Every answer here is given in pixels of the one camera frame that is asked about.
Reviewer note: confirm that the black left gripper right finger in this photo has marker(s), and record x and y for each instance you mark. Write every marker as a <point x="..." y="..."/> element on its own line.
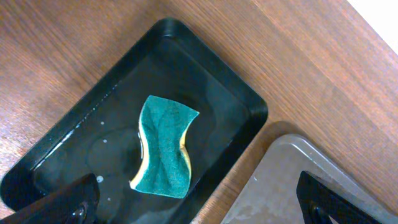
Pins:
<point x="320" y="205"/>

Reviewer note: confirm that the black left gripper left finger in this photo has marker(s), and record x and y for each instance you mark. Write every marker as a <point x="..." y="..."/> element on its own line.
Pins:
<point x="74" y="203"/>

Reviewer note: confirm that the green yellow sponge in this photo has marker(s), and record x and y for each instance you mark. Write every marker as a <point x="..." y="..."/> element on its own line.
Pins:
<point x="165" y="168"/>

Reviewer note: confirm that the black wash tray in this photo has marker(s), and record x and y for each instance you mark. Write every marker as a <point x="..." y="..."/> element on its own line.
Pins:
<point x="100" y="133"/>

